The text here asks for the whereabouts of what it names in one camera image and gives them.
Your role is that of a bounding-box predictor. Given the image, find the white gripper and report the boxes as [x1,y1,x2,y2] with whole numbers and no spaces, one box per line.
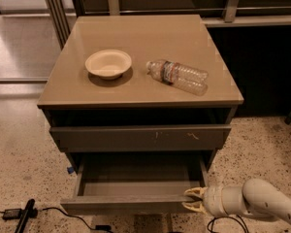
[182,186,246,217]

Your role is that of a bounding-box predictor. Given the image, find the grey drawer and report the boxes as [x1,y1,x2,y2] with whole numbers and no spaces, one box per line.
[49,124,231,152]
[61,152,207,215]

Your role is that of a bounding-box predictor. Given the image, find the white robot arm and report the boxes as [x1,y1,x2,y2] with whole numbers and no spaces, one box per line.
[182,179,291,225]

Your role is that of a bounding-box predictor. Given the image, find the grey drawer cabinet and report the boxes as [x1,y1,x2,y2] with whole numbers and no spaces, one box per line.
[38,15,243,168]

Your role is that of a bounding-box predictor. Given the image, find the clear plastic water bottle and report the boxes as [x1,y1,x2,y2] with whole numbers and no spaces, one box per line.
[146,59,209,96]

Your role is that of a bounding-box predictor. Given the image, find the blue tape piece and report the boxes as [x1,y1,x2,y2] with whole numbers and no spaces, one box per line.
[67,167,75,174]

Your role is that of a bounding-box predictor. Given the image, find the white paper bowl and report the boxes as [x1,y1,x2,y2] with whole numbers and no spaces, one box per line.
[85,50,132,80]

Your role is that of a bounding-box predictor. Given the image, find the black bar device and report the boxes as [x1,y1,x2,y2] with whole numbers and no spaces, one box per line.
[15,199,38,233]

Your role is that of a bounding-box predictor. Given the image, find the black power adapter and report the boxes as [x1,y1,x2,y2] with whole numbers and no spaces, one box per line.
[2,209,22,220]

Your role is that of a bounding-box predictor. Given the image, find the black coiled cable right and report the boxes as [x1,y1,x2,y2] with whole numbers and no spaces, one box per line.
[207,215,250,233]

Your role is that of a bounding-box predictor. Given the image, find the black floor cable left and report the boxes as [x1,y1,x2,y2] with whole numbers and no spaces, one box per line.
[0,207,113,233]

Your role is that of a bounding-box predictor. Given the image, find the metal shelf frame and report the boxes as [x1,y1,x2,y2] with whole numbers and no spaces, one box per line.
[46,0,291,44]

